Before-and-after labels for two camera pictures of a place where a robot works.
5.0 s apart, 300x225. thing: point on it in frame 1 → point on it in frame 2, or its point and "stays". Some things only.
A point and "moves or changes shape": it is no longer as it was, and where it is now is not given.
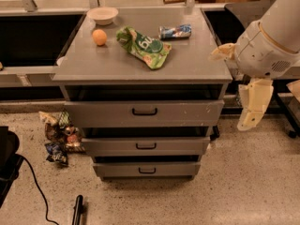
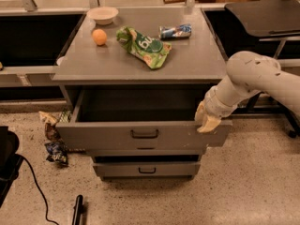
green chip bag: x=152 y=52 stays
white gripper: x=263 y=54 → x=217 y=107
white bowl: x=102 y=15 stays
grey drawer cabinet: x=147 y=90 stays
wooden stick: x=174 y=0 stays
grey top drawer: x=147 y=113 moves or changes shape
